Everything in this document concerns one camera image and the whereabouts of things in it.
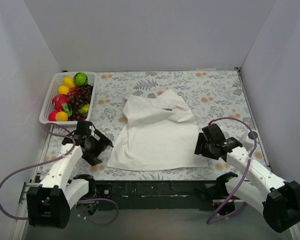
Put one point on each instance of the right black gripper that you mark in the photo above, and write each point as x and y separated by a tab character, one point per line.
203	145

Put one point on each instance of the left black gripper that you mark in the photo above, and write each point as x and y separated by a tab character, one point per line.
95	147

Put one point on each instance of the white t-shirt with flower print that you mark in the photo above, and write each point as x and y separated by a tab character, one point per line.
160	134

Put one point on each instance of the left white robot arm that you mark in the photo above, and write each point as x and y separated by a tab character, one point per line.
49	203

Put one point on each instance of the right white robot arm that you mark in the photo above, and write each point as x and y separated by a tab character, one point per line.
275	198

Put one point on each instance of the yellow green toy fruit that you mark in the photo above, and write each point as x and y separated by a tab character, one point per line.
84	110

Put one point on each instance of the white bottle with black cap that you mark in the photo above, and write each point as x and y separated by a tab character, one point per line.
247	139

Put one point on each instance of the red yellow toy mango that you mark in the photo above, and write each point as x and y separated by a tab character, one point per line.
58	116

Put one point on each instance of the purple toy grape bunch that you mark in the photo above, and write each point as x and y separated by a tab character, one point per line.
77	98

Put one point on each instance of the red toy dragon fruit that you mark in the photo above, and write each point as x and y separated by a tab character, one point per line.
60	102

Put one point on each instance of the yellow toy lemon lower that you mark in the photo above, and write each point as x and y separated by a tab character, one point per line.
63	90

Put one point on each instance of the yellow toy lemon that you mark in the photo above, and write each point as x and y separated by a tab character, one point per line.
69	82
63	90

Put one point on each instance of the green toy watermelon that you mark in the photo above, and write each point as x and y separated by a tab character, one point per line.
80	79

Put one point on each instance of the yellow toy lemon upper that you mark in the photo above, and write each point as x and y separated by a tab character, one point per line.
69	82

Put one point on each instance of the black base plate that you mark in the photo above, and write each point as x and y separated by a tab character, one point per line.
203	195

